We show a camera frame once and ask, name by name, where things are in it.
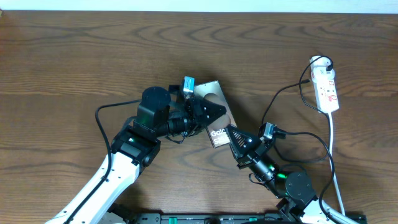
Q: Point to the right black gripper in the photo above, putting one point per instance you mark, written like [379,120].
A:
[251,147]

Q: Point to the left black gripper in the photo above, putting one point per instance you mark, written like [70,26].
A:
[198,110]

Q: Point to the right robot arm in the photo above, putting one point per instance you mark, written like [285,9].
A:
[299,202]

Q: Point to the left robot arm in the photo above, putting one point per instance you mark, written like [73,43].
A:
[161,113]

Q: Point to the white USB charger plug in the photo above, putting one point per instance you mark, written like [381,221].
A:
[321,61]

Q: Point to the white power strip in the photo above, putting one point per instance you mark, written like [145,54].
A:
[325,89]

